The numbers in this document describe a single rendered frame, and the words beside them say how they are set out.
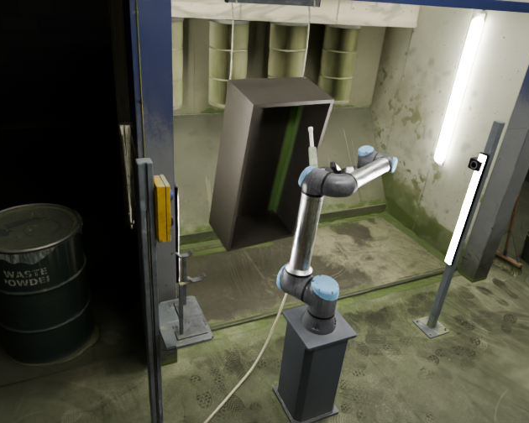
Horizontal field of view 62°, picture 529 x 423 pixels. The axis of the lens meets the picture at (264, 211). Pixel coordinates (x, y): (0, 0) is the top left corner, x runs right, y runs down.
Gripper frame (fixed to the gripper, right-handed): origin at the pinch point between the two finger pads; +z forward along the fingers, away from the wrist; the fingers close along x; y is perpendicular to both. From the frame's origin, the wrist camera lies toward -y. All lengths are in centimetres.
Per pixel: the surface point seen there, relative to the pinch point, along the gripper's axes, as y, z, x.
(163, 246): -3, 87, -46
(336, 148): 153, -39, 148
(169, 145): -52, 73, -16
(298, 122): 24, 5, 67
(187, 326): -13, 67, -96
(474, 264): 156, -146, 6
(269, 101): -29, 23, 35
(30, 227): 0, 171, -25
